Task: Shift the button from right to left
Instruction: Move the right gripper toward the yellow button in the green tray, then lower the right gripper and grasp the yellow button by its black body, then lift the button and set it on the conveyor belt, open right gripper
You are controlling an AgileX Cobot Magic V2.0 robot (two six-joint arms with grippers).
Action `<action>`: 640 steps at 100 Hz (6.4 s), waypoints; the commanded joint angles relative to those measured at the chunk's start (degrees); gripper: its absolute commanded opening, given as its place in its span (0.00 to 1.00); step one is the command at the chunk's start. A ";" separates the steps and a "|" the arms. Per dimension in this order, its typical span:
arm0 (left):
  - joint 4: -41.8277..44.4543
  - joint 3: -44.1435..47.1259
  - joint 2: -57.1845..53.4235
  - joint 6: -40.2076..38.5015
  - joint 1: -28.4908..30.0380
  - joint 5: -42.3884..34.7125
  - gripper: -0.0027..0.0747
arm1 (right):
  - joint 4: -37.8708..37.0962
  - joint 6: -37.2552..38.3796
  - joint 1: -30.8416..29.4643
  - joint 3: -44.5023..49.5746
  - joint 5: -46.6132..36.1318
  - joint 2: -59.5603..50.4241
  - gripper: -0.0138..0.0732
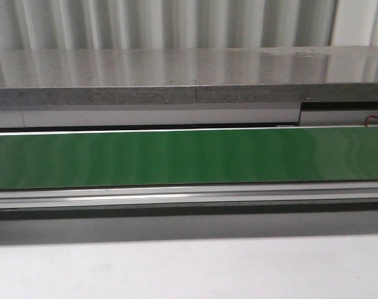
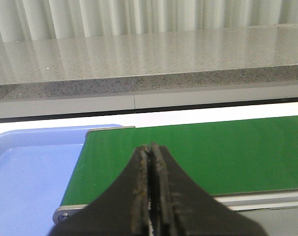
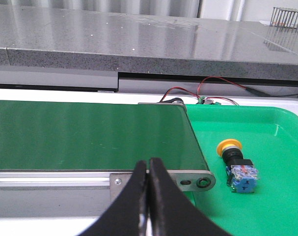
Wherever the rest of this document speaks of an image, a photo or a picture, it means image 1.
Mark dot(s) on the grey panel under countertop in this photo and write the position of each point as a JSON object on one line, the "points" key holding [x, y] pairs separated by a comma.
{"points": [[226, 114]]}

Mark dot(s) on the grey stone countertop slab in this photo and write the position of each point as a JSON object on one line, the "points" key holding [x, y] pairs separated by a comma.
{"points": [[54, 77]]}

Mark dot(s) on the green conveyor belt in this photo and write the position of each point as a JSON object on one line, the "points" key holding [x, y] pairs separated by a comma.
{"points": [[46, 160]]}

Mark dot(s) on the white pleated curtain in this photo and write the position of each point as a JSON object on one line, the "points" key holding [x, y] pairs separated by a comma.
{"points": [[186, 24]]}

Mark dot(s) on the aluminium conveyor front rail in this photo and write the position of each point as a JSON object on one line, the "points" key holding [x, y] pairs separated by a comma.
{"points": [[203, 194]]}

